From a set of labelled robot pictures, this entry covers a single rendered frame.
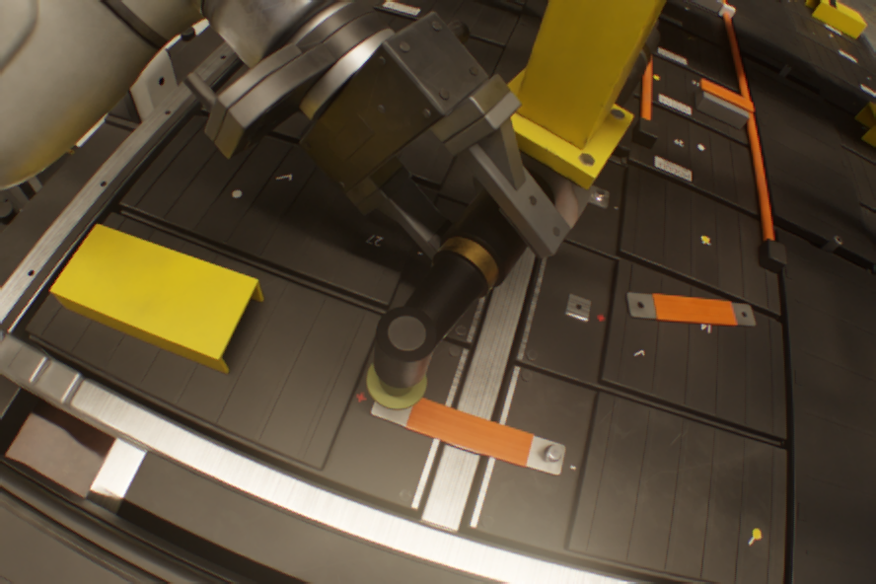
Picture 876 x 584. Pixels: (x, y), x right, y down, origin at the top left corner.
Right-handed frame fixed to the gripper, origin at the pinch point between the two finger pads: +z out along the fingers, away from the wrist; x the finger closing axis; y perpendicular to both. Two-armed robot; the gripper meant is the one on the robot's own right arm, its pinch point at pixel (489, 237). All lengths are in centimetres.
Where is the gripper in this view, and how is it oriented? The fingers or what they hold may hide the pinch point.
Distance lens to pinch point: 34.1
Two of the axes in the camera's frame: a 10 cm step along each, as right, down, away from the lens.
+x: -5.7, 1.8, 8.0
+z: 6.3, 7.2, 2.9
